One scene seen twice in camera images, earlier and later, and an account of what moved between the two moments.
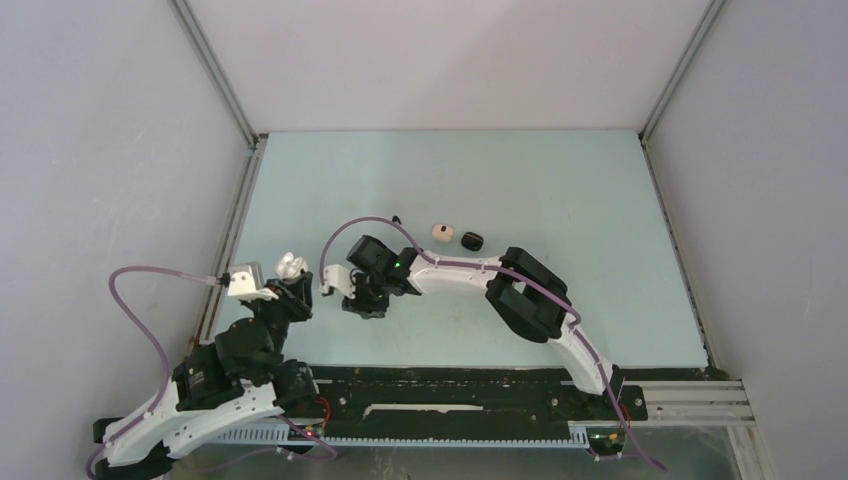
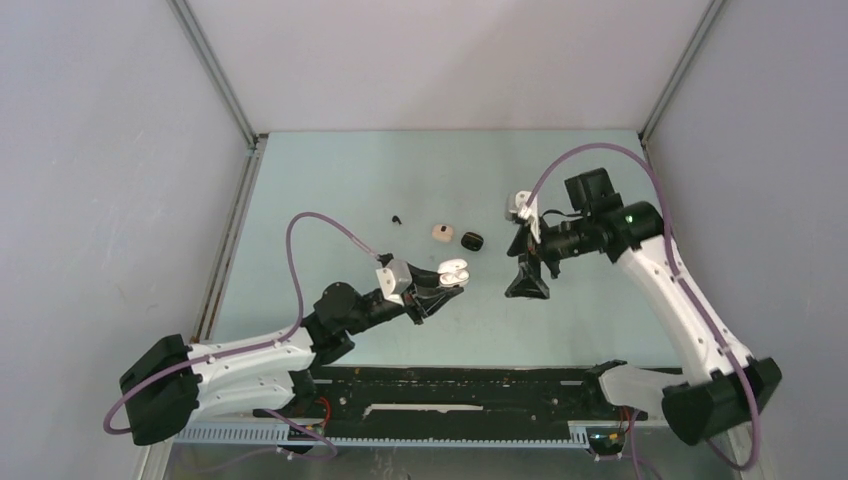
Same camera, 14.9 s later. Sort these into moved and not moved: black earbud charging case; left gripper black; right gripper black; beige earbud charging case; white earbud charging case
Moved: white earbud charging case; left gripper black; right gripper black
Not moved: beige earbud charging case; black earbud charging case
